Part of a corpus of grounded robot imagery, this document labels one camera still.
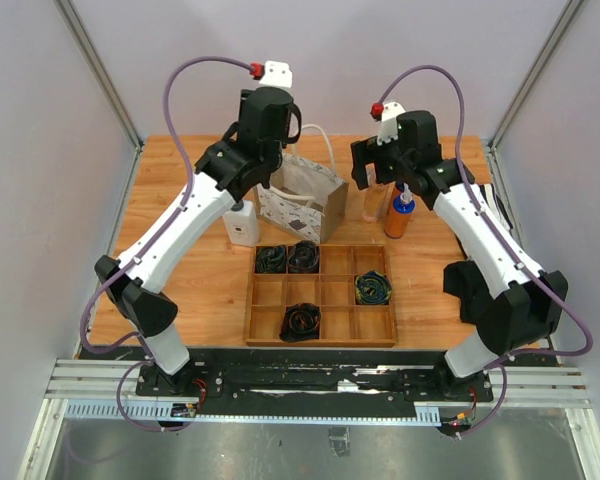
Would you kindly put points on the rolled dark belt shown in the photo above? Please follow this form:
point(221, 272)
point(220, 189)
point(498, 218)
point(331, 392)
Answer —
point(271, 259)
point(303, 258)

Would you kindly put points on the blue pump bottle orange base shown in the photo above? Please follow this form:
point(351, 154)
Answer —
point(399, 211)

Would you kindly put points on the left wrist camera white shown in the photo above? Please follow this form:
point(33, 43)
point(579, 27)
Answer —
point(277, 74)

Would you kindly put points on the wooden compartment tray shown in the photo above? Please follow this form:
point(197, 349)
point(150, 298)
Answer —
point(343, 322)

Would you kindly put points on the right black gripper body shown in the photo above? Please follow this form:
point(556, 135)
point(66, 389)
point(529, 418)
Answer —
point(395, 163)

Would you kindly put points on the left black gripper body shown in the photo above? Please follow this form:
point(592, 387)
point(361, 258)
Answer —
point(275, 151)

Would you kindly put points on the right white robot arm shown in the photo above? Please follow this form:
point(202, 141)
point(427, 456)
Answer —
point(523, 303)

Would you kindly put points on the rolled blue yellow belt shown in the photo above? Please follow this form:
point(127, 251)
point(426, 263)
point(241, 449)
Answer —
point(372, 288)

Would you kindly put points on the rolled black orange belt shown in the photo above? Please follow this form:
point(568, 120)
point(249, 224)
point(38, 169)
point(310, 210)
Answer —
point(301, 322)

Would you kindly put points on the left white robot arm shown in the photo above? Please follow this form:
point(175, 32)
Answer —
point(247, 155)

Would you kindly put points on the rolled dark belt top left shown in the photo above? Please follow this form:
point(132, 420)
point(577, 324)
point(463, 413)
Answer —
point(271, 259)

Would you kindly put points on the black white striped cloth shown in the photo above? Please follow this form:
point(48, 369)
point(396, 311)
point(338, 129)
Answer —
point(494, 205)

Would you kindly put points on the clear bottle pink cap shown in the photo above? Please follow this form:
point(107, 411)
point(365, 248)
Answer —
point(374, 196)

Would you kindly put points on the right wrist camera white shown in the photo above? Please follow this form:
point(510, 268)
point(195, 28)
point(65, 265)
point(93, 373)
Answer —
point(388, 128)

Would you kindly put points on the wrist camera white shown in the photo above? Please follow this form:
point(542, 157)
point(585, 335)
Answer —
point(277, 74)
point(388, 128)

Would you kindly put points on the white bottle black cap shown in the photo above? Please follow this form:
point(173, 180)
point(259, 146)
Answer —
point(242, 225)

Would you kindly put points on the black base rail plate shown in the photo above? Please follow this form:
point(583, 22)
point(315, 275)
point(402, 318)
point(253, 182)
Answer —
point(313, 381)

